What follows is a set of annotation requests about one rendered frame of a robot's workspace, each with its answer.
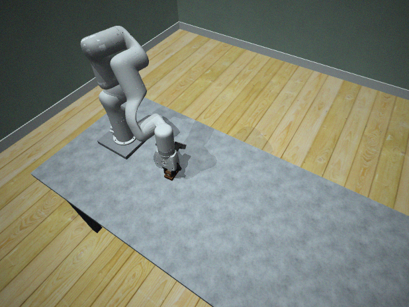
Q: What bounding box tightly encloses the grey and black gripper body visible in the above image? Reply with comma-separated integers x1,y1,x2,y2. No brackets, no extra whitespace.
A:
156,149,179,171

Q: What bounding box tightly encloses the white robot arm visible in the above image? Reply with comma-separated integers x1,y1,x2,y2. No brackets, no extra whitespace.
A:
81,26,186,157

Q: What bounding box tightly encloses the brown wooden number cube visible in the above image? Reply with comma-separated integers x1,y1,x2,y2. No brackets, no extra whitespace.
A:
165,169,172,178

